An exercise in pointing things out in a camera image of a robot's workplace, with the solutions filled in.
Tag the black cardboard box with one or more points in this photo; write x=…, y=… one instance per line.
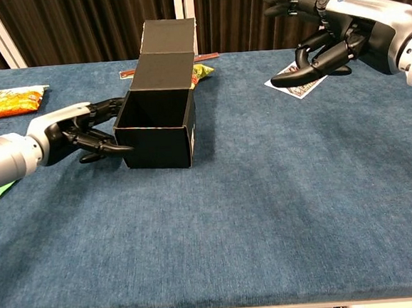
x=155, y=147

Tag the long brown chopstick sleeve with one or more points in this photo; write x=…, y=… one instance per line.
x=207, y=57

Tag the orange white snack packet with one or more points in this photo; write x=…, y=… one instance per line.
x=9, y=103

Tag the yellow green snack bag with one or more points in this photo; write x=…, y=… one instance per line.
x=202, y=72

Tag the green foil packet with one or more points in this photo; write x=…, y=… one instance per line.
x=2, y=190

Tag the white bordered photo card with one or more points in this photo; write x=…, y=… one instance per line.
x=302, y=90

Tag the blue felt table mat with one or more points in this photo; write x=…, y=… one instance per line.
x=212, y=232

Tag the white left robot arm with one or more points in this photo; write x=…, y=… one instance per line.
x=3, y=159

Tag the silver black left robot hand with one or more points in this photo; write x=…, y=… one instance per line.
x=56, y=115

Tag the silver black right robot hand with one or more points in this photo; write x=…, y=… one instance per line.
x=369, y=12

